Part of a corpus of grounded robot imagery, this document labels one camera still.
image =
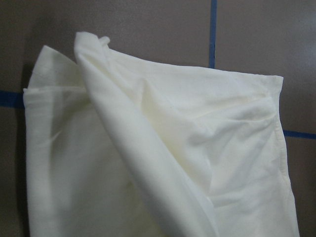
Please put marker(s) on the cream long-sleeve shirt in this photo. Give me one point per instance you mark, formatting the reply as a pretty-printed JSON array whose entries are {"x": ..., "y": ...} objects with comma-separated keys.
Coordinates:
[{"x": 118, "y": 146}]

